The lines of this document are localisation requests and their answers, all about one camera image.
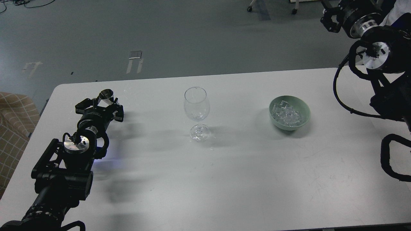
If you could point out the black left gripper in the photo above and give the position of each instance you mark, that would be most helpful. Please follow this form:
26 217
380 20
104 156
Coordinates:
99 117

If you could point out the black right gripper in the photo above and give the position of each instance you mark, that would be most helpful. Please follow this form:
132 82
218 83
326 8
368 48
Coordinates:
354 16

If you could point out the silver metal jigger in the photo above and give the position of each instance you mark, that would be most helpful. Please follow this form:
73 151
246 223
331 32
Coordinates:
107 96

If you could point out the clear ice cubes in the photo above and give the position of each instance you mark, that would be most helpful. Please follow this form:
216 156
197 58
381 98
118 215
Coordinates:
285 114

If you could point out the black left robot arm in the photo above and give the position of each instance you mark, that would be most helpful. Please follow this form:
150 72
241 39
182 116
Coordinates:
63 174

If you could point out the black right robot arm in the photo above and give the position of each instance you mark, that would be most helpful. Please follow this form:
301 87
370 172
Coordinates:
381 53

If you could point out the clear wine glass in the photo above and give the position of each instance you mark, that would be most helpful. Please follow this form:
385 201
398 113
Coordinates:
197 108

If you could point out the rolling chair base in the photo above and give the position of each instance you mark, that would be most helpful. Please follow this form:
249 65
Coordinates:
266 7

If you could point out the person in white shirt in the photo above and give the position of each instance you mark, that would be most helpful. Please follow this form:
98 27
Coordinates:
397 13

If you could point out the beige checkered chair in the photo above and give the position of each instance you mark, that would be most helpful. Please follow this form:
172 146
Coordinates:
18 119

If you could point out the green ceramic bowl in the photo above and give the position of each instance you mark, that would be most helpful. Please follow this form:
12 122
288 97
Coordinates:
297 104

